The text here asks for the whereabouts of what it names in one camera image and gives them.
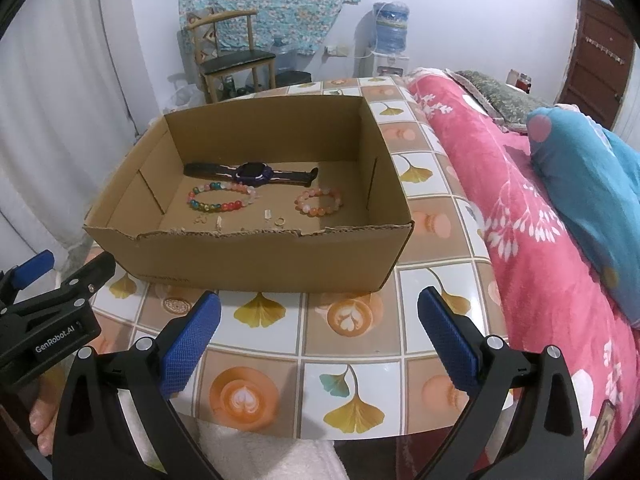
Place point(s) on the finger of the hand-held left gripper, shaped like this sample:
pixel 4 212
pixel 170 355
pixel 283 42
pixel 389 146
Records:
pixel 35 262
pixel 95 272

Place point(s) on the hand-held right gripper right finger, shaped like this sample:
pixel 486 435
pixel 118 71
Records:
pixel 450 345

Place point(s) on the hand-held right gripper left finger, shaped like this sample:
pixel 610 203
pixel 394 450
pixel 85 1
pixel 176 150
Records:
pixel 192 345

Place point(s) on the brown cardboard box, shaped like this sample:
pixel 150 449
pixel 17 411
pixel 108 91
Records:
pixel 260 260

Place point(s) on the purple smart watch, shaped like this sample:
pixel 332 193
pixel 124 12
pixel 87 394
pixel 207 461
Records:
pixel 255 172

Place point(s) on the person's left hand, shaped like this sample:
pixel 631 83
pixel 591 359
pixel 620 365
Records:
pixel 40 420

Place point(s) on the tile-print table cover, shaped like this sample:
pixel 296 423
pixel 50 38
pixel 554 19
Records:
pixel 350 360

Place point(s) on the white curtain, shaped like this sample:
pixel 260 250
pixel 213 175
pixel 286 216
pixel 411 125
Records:
pixel 50 160

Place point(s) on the pink floral blanket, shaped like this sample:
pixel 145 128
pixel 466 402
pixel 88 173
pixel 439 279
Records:
pixel 525 240

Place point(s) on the white fluffy towel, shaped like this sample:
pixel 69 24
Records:
pixel 260 455

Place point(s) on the white plastic bag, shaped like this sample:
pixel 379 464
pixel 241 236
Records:
pixel 182 95

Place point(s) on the blue pillow with pink dot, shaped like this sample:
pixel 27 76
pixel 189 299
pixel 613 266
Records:
pixel 585 185

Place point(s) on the green bottle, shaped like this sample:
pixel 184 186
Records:
pixel 228 87

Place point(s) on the wooden chair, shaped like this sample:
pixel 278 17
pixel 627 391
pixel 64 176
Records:
pixel 235 62

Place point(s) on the grey-green patterned pillow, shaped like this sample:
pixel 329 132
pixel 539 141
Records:
pixel 500 95

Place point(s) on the small red jars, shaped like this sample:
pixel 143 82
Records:
pixel 520 81

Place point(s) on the black bin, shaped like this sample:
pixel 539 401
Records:
pixel 295 79

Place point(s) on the white water dispenser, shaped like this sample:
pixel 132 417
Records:
pixel 385 66

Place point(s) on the empty clear water jug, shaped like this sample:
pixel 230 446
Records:
pixel 285 55

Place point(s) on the white power socket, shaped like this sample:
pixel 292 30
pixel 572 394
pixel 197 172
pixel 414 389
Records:
pixel 336 51

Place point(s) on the blue water bottle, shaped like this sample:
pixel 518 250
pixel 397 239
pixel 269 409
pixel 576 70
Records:
pixel 391 30

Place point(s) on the brown door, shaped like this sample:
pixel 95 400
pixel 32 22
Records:
pixel 595 55

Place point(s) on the blue floral hanging cloth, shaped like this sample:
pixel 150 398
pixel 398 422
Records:
pixel 280 5

